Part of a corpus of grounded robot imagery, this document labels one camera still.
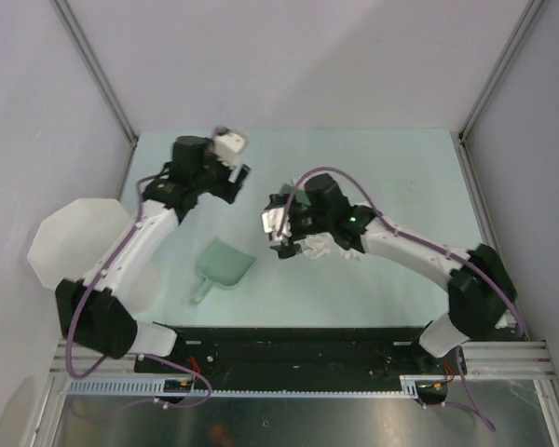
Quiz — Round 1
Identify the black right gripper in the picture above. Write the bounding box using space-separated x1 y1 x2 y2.
270 194 333 259

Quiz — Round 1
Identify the green plastic dustpan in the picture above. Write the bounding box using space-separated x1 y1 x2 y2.
191 237 256 305

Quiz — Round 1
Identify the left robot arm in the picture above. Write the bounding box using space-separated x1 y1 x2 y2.
55 128 250 373

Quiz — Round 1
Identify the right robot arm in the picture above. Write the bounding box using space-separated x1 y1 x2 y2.
262 169 518 373

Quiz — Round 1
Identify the crumpled white paper scrap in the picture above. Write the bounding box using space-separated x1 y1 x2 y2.
303 233 334 260
340 250 363 261

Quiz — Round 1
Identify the white plastic bin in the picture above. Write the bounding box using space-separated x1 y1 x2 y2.
26 196 162 318

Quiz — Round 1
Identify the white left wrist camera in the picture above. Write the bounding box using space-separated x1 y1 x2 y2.
211 127 248 169

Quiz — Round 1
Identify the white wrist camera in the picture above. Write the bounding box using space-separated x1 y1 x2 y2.
211 127 248 169
262 207 292 247

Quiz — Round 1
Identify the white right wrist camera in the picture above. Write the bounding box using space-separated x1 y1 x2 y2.
262 207 292 247

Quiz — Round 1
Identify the grey slotted cable duct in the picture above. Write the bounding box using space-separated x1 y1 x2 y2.
64 375 423 400

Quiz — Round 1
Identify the aluminium frame rail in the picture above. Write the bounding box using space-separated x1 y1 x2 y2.
462 342 556 381

